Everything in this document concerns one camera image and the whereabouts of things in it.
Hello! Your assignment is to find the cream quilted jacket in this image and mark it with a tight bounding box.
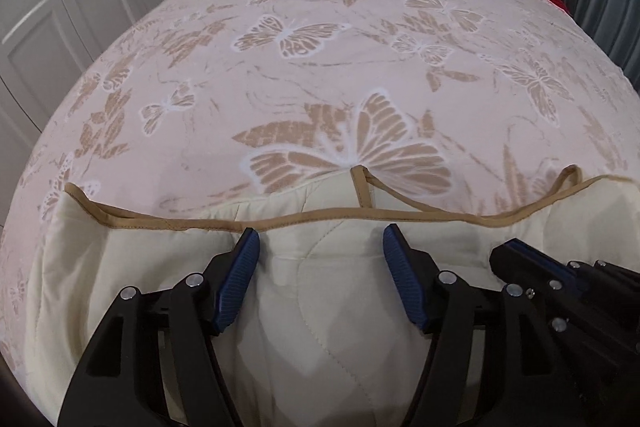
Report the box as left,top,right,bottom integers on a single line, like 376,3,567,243
22,164,638,427

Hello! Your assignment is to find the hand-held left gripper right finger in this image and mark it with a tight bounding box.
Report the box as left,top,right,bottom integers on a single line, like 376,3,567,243
382,223,581,427

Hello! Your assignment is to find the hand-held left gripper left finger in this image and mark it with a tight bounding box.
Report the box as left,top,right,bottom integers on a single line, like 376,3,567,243
57,227,261,427

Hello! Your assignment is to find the pink butterfly printed blanket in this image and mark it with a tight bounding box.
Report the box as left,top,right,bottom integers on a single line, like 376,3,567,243
0,0,640,358

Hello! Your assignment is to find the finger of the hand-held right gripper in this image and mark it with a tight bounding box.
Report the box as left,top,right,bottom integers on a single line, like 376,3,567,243
505,241,640,301
489,245,592,334

